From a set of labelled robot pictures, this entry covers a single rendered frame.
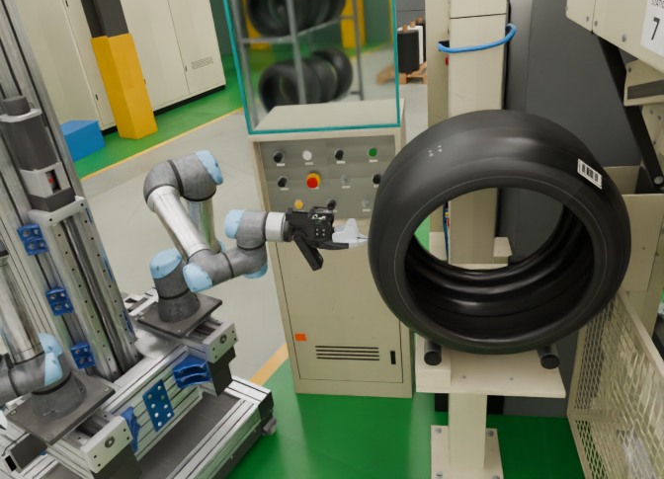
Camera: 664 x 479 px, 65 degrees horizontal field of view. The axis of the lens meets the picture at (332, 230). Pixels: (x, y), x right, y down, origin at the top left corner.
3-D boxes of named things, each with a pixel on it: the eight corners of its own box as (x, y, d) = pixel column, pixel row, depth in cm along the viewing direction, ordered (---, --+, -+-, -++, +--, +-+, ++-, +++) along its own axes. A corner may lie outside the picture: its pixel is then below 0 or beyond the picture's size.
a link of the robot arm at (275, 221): (266, 247, 132) (274, 231, 139) (284, 248, 131) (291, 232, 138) (265, 220, 128) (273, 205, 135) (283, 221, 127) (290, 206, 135)
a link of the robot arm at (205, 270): (124, 163, 153) (191, 277, 126) (162, 153, 158) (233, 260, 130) (132, 193, 161) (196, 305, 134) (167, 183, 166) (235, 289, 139)
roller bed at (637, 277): (574, 254, 167) (585, 167, 152) (624, 254, 164) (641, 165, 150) (591, 290, 150) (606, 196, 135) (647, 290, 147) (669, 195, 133)
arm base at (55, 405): (23, 410, 157) (10, 385, 152) (67, 376, 168) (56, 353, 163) (52, 428, 150) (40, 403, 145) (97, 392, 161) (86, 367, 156)
